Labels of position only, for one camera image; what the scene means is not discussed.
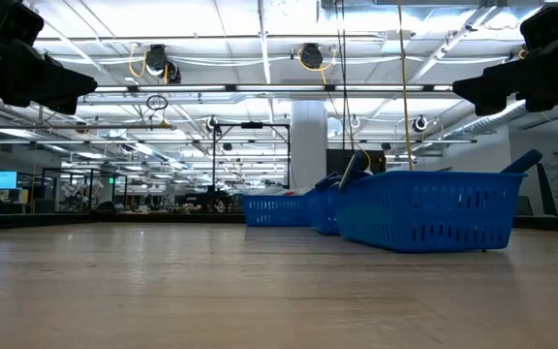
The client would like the white blue toothbrush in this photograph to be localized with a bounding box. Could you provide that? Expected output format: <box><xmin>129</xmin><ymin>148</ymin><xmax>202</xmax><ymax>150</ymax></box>
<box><xmin>253</xmin><ymin>185</ymin><xmax>310</xmax><ymax>197</ymax></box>

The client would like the long yellow cable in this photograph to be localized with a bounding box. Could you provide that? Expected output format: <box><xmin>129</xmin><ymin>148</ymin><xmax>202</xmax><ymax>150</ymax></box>
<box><xmin>396</xmin><ymin>0</ymin><xmax>416</xmax><ymax>173</ymax></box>

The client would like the black background rig frame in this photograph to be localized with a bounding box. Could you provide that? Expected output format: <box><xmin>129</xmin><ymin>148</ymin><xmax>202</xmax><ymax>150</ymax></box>
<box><xmin>210</xmin><ymin>120</ymin><xmax>293</xmax><ymax>192</ymax></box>

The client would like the black mesh chair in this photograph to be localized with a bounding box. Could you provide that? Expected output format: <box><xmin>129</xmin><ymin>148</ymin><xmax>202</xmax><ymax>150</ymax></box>
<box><xmin>514</xmin><ymin>194</ymin><xmax>536</xmax><ymax>217</ymax></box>

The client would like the black aluminium table frame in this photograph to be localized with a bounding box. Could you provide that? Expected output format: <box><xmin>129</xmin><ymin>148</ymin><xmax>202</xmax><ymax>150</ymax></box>
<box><xmin>0</xmin><ymin>210</ymin><xmax>558</xmax><ymax>234</ymax></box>

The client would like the long black hanging cable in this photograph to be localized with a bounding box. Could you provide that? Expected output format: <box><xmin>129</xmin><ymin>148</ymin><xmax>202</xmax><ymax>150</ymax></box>
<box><xmin>333</xmin><ymin>0</ymin><xmax>358</xmax><ymax>153</ymax></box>

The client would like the blue slotted plastic basket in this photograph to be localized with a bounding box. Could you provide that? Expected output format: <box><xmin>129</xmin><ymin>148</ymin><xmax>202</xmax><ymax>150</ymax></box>
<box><xmin>241</xmin><ymin>192</ymin><xmax>313</xmax><ymax>228</ymax></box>
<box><xmin>307</xmin><ymin>185</ymin><xmax>345</xmax><ymax>238</ymax></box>
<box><xmin>334</xmin><ymin>169</ymin><xmax>526</xmax><ymax>255</ymax></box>

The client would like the white pillar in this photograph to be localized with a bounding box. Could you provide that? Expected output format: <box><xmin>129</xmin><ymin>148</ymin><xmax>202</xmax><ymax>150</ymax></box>
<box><xmin>290</xmin><ymin>98</ymin><xmax>329</xmax><ymax>191</ymax></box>

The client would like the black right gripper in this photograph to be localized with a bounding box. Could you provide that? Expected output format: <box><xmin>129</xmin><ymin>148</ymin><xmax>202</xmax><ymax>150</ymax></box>
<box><xmin>451</xmin><ymin>28</ymin><xmax>558</xmax><ymax>118</ymax></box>

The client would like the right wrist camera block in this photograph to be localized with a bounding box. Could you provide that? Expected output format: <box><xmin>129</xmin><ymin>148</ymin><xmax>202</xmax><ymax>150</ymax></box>
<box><xmin>519</xmin><ymin>0</ymin><xmax>558</xmax><ymax>52</ymax></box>

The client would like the dark leaning board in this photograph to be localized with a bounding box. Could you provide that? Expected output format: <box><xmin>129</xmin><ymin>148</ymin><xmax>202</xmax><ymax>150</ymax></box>
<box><xmin>535</xmin><ymin>161</ymin><xmax>558</xmax><ymax>218</ymax></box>

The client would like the hanging black cable ring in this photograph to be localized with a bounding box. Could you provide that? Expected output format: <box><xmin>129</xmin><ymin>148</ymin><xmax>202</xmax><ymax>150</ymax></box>
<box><xmin>144</xmin><ymin>92</ymin><xmax>170</xmax><ymax>111</ymax></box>

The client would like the black panel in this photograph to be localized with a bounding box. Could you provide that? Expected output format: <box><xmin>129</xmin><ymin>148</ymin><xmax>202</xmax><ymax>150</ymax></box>
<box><xmin>325</xmin><ymin>146</ymin><xmax>388</xmax><ymax>176</ymax></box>

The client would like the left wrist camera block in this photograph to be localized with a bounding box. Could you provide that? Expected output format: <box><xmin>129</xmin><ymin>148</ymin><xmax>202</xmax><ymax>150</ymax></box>
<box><xmin>0</xmin><ymin>0</ymin><xmax>47</xmax><ymax>49</ymax></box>

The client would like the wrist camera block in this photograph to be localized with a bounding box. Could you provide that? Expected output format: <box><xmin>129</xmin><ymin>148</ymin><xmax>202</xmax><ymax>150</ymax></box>
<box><xmin>0</xmin><ymin>0</ymin><xmax>47</xmax><ymax>49</ymax></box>
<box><xmin>519</xmin><ymin>0</ymin><xmax>558</xmax><ymax>52</ymax></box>

